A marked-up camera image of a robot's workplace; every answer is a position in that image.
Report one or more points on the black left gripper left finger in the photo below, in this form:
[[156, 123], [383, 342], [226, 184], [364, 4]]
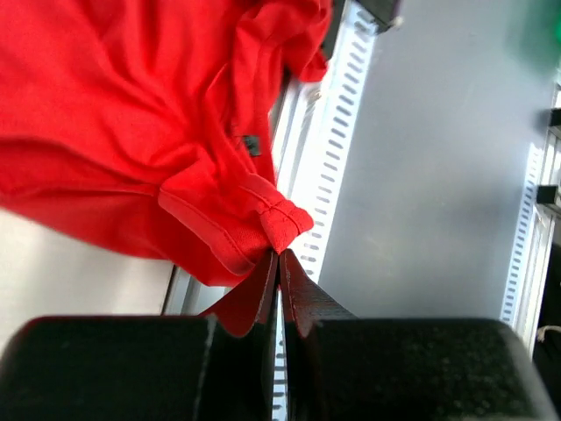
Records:
[[214, 366]]

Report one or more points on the red tank top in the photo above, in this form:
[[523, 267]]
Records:
[[143, 126]]

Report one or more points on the white slotted cable duct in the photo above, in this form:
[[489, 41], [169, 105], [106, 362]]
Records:
[[313, 130]]

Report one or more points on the aluminium frame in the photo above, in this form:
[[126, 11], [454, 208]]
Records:
[[437, 214]]

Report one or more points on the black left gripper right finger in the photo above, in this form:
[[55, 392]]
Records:
[[341, 367]]

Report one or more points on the green tank top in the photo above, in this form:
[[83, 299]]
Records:
[[532, 36]]

